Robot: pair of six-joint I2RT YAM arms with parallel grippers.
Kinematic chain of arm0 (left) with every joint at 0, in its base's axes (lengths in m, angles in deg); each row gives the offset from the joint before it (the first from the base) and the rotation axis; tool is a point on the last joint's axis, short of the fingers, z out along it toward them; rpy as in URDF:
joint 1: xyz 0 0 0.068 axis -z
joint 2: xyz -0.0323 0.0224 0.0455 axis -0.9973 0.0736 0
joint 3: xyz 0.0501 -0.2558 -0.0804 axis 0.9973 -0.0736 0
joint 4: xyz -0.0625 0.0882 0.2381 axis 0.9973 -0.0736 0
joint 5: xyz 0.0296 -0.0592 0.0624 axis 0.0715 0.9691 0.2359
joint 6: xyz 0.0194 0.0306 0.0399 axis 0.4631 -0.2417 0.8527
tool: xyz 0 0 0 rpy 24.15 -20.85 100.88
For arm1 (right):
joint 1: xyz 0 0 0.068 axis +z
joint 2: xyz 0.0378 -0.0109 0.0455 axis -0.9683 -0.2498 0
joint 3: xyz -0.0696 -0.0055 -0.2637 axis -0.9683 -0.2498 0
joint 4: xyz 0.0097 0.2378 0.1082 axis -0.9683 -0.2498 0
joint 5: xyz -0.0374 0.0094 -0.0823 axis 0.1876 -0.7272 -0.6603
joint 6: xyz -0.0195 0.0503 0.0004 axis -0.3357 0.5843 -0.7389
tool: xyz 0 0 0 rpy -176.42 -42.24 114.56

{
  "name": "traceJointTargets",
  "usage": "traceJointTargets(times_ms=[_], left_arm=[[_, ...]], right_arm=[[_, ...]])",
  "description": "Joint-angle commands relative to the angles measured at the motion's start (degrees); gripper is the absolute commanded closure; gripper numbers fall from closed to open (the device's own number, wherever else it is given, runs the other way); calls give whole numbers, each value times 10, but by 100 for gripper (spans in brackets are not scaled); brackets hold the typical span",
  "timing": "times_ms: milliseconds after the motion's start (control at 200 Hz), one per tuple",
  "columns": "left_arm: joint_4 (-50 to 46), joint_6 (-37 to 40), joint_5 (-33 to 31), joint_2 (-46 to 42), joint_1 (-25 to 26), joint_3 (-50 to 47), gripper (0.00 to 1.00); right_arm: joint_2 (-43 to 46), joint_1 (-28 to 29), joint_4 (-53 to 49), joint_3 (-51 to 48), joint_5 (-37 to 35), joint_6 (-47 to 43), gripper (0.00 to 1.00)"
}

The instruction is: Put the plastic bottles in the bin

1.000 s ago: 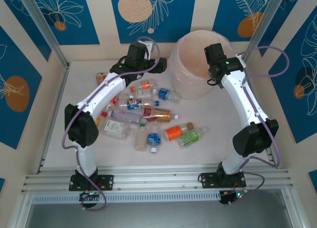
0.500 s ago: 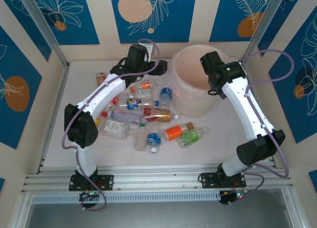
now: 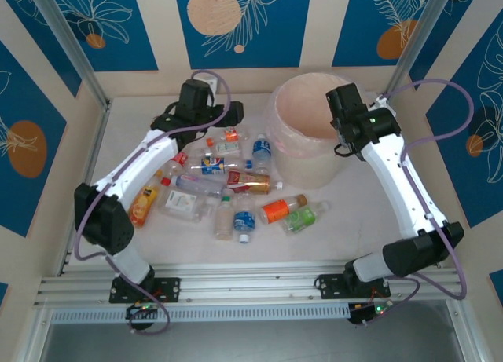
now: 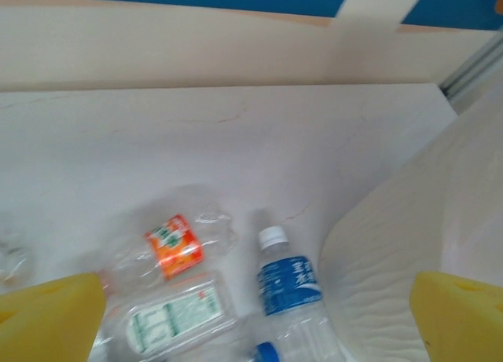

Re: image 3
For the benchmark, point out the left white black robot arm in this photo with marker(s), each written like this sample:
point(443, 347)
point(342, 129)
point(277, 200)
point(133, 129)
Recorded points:
point(133, 169)

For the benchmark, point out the green white label bottle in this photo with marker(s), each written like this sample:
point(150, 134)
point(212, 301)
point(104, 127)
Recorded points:
point(227, 147)

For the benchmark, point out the blue pepsi label bottle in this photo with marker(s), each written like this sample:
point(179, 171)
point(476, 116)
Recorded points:
point(212, 165)

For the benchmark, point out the small circuit board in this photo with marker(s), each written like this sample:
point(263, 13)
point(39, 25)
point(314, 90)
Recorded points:
point(359, 313)
point(137, 308)

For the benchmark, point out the aluminium side rail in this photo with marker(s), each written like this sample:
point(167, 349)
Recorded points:
point(96, 142)

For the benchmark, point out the pink plastic bin liner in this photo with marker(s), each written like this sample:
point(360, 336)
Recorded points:
point(302, 114)

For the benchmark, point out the beige waste bin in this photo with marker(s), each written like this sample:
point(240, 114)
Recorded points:
point(302, 169)

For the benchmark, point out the tan bottle green cap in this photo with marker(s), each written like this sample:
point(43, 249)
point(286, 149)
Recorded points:
point(223, 220)

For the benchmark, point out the yellow orange juice bottle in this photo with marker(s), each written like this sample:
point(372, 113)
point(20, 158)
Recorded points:
point(143, 207)

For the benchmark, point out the blue label water bottle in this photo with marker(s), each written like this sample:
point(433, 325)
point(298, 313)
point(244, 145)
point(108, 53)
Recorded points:
point(244, 221)
point(261, 149)

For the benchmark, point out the red cola label bottle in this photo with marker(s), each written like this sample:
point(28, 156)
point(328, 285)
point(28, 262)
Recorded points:
point(180, 158)

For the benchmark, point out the orange cap clear bottle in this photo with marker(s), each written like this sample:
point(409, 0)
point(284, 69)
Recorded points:
point(231, 134)

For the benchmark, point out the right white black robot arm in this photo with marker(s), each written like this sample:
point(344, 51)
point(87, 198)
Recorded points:
point(397, 181)

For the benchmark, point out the square clear bottle green label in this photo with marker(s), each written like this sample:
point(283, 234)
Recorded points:
point(181, 203)

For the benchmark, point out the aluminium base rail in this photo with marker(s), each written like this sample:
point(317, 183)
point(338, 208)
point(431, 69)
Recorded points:
point(251, 283)

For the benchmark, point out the aluminium frame post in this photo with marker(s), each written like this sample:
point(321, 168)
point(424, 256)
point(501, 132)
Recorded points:
point(66, 36)
point(419, 36)

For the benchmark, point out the red gold tea bottle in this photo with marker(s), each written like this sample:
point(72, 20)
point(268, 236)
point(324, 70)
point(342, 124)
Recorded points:
point(251, 181)

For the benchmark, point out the orange label brown cap bottle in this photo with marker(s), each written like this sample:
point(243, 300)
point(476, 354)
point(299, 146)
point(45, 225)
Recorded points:
point(277, 210)

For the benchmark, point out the clear ganten water bottle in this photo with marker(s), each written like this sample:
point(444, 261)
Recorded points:
point(196, 184)

